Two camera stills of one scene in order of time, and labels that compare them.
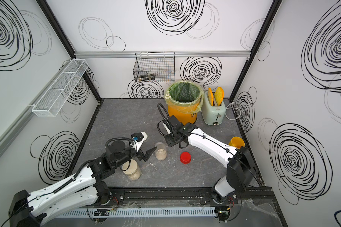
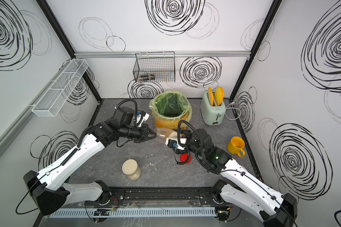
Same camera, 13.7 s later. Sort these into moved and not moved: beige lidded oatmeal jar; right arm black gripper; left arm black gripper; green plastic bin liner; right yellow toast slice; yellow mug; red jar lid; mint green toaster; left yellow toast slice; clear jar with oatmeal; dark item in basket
Moved: clear jar with oatmeal; green plastic bin liner; left arm black gripper; right arm black gripper
Not moved: dark item in basket; mint green toaster; right yellow toast slice; red jar lid; yellow mug; left yellow toast slice; beige lidded oatmeal jar
